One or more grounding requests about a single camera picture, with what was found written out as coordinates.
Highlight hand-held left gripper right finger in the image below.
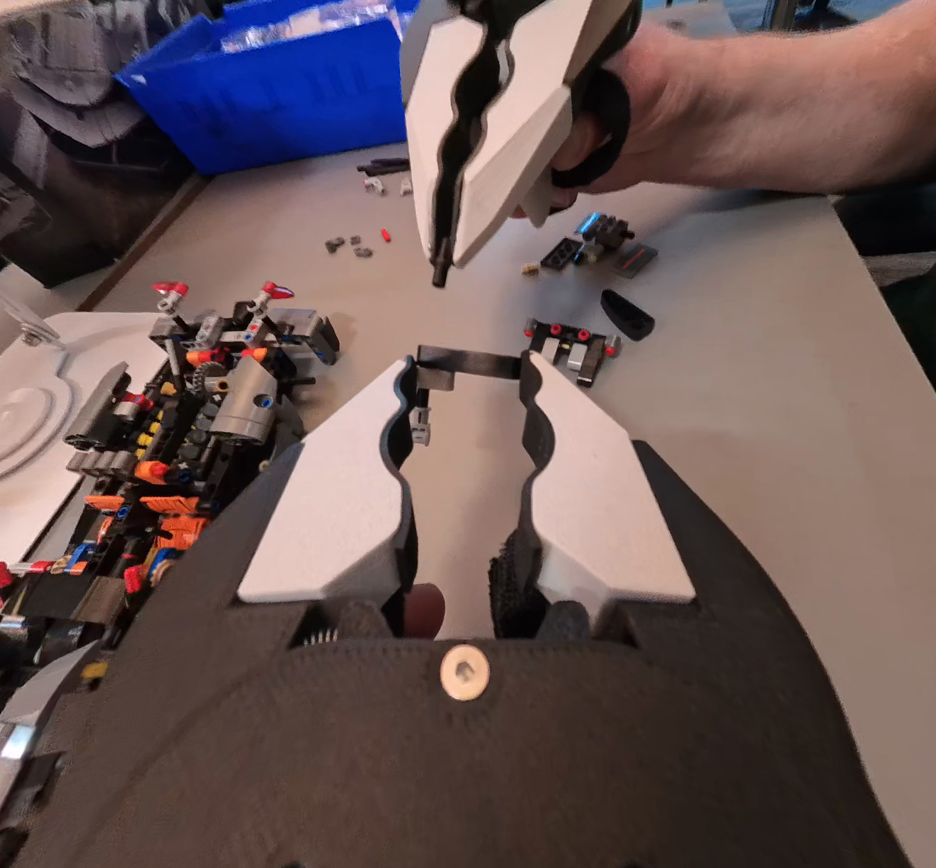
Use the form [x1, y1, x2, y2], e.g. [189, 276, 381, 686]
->
[515, 350, 697, 624]

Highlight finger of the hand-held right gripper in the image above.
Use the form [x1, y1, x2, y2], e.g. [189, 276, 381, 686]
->
[402, 14, 514, 271]
[448, 0, 598, 269]

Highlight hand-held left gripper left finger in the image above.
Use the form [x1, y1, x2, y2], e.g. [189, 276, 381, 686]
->
[236, 356, 419, 622]

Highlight lego technic car chassis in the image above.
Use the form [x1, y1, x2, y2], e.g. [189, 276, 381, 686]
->
[0, 280, 342, 737]

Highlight grey lego fin assembly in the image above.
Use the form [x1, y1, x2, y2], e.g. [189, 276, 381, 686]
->
[0, 640, 112, 834]

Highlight grey lego brick assembly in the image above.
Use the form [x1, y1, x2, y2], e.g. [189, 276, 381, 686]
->
[578, 211, 636, 266]

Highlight black lego subassembly red pins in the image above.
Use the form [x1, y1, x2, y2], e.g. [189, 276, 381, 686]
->
[522, 318, 624, 389]

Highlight dark grey sloped lego tile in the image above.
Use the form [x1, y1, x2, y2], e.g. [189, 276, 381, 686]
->
[613, 242, 660, 278]

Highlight black curved lego beam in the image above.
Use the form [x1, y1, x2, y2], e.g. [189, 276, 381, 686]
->
[600, 288, 657, 343]

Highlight person's right hand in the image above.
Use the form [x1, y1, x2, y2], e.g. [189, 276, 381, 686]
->
[510, 23, 706, 219]

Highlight blue plastic parts bin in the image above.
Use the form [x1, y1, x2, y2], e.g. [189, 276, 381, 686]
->
[115, 0, 427, 176]

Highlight clear plastic parts bags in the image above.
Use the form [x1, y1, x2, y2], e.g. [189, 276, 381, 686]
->
[218, 0, 405, 55]

